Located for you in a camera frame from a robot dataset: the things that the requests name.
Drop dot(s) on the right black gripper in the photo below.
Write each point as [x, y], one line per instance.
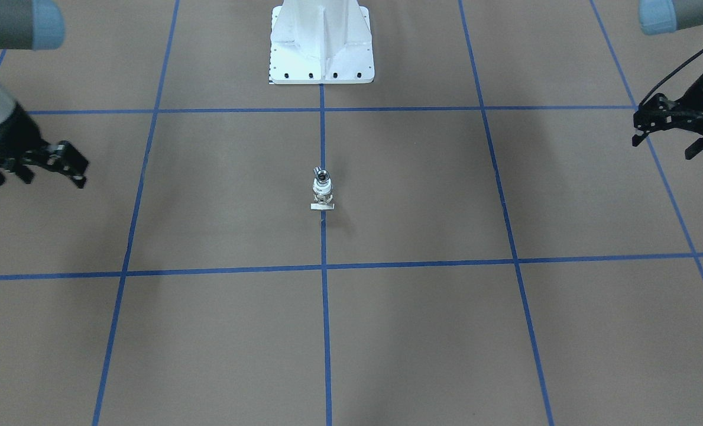
[15, 134]

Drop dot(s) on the small metal pipe fitting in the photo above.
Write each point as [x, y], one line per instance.
[322, 177]

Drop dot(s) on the white PPR valve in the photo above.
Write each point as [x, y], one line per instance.
[323, 196]

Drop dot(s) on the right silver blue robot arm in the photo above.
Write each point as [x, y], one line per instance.
[34, 26]

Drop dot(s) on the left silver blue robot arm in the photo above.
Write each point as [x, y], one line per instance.
[657, 17]

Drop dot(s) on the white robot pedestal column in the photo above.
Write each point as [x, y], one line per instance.
[321, 43]

